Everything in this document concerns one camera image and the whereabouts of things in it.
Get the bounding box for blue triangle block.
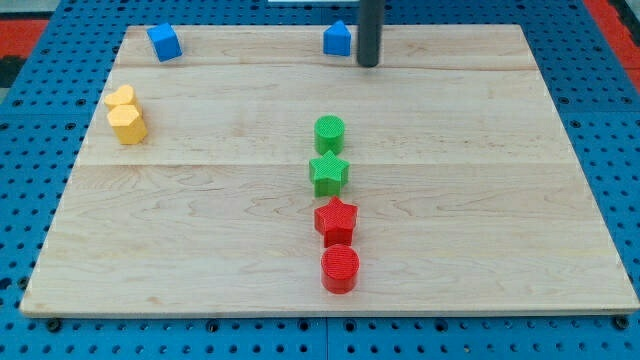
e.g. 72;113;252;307
323;20;351;57

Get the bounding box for blue cube block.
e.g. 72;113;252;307
146;23;182;62

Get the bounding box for green star block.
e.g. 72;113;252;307
309;150;350;197

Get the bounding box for red star block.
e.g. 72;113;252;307
314;196;358;248

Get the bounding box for green cylinder block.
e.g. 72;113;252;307
314;115;345;155

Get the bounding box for light wooden board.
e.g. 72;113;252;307
20;25;639;318

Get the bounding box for red cylinder block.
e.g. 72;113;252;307
321;244;360;294

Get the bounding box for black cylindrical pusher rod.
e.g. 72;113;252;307
356;0;385;68

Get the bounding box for yellow hexagon block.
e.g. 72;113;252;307
107;105;147;145

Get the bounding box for yellow heart block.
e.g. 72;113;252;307
103;84;142;112

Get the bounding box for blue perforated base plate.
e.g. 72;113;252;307
1;0;639;359

